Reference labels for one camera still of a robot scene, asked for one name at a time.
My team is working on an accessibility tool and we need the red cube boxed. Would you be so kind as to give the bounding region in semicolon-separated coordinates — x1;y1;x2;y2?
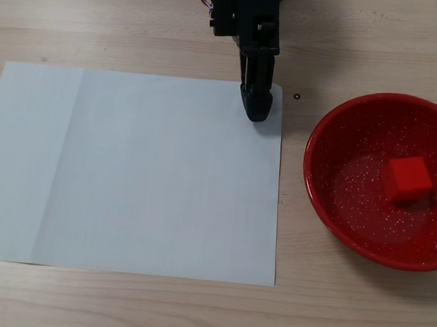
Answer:
380;153;435;207

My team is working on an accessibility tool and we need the red speckled bowl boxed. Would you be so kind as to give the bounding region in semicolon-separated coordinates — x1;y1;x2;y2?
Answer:
296;86;437;275

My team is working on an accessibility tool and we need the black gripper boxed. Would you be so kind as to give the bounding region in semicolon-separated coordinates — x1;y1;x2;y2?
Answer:
201;0;285;125

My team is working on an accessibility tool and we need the white paper sheet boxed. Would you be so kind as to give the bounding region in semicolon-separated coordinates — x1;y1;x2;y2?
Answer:
0;60;292;288

